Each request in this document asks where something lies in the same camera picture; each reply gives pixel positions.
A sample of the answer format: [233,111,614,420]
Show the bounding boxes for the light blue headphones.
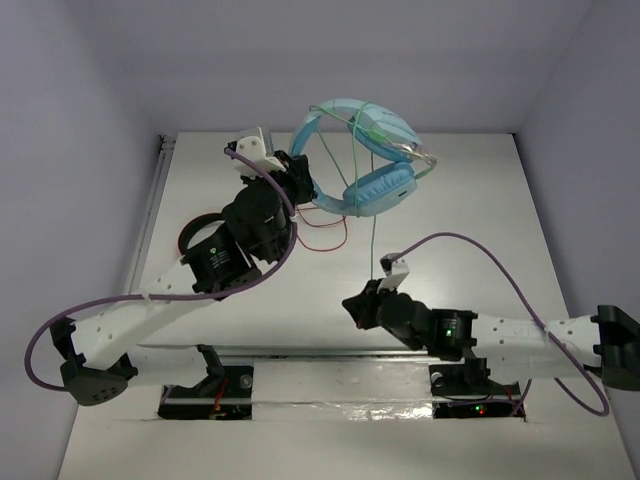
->
[289,98,429,217]

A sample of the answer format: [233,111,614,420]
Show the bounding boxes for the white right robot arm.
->
[342,280,639,393]

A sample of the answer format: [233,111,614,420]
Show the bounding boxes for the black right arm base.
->
[429,359,526,420]

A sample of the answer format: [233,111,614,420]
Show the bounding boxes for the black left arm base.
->
[157,345,254,421]

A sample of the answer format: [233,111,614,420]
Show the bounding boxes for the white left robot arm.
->
[49,151,317,406]

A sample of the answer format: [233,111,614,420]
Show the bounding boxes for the red and black headphones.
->
[178,211,226,261]

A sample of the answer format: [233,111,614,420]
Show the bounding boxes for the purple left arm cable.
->
[24,145,299,390]

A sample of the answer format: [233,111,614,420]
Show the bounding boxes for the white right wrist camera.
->
[378,253,410,292]

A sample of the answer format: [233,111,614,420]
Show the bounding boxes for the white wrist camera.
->
[227,127,286,174]
[378,253,410,292]

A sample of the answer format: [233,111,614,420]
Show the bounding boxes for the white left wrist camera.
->
[227,127,286,174]

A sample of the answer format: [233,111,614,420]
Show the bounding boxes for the red headphone cable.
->
[294,207,350,253]

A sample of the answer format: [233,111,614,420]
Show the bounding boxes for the aluminium rail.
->
[139,344,441,360]

